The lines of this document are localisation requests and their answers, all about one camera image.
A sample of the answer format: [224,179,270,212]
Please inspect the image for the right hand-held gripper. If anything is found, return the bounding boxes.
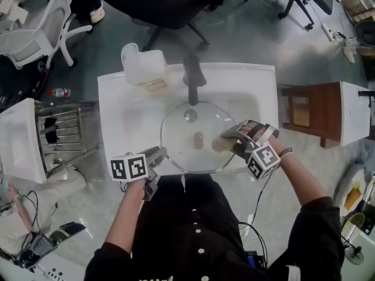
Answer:
[220,119,281,181]

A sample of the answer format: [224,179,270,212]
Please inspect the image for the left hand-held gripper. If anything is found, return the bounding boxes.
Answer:
[110,146,168,201]

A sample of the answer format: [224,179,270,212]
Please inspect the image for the beige scrubbing sponge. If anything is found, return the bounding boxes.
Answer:
[211,135,238,153]

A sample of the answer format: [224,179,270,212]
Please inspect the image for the glass pot lid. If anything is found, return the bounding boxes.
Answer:
[159,101,240,174]

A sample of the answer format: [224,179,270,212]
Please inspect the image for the person's left forearm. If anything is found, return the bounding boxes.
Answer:
[104,179,148,247]

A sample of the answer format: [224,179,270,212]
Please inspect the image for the person's right forearm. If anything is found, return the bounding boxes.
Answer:
[267,135,335,214]

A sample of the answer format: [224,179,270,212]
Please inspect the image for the person's right hand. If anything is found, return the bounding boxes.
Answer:
[242,121,267,142]

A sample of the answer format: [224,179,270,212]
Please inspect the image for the metal sink drain stopper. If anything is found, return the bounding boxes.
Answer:
[183,108,199,124]

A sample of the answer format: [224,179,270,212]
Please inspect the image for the black sink faucet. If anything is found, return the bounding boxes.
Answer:
[182,53,207,107]

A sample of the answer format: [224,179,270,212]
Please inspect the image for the person's black shirt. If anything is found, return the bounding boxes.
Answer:
[84,173,346,281]

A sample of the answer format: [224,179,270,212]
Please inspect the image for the brown wooden cabinet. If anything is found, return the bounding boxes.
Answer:
[281,81,343,149]

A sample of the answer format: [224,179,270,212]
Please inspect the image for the translucent plastic jug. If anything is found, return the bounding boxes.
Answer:
[120,42,171,92]

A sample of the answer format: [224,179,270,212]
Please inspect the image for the metal rack stand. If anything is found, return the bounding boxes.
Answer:
[34,100,100,176]

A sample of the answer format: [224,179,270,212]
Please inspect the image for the red label plastic bottle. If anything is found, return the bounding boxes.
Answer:
[47,87,72,98]

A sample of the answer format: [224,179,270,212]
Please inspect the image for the black and grey device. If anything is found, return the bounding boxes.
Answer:
[47,221,87,244]

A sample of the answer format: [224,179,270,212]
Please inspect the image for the white sink on wooden cabinet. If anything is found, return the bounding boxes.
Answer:
[339,81,373,147]

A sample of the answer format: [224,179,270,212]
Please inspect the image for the black box with blue panel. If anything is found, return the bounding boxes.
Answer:
[244,251,267,272]

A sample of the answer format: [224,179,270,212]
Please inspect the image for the white bag with yellow packet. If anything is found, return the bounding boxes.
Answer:
[333,163,369,211]

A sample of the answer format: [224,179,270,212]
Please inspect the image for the white sink on metal rack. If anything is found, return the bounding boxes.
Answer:
[0,97,48,184]

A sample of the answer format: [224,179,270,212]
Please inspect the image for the small black faucet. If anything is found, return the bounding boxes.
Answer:
[357,90,375,111]

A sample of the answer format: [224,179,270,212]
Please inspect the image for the white power strip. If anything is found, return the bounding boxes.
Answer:
[321,22,336,42]

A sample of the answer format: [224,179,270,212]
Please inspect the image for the badminton racket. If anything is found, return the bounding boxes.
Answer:
[340,211,366,246]

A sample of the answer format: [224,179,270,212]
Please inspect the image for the wide black office chair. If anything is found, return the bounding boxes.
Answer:
[100,0,231,52]

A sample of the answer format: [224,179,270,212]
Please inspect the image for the white mesh office chair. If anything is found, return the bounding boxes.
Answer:
[0,0,93,70]

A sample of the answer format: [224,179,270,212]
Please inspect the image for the cardboard boxes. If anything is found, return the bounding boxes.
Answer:
[337,0,375,23]

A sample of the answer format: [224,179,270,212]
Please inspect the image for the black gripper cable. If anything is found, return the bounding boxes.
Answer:
[237,171,279,270]

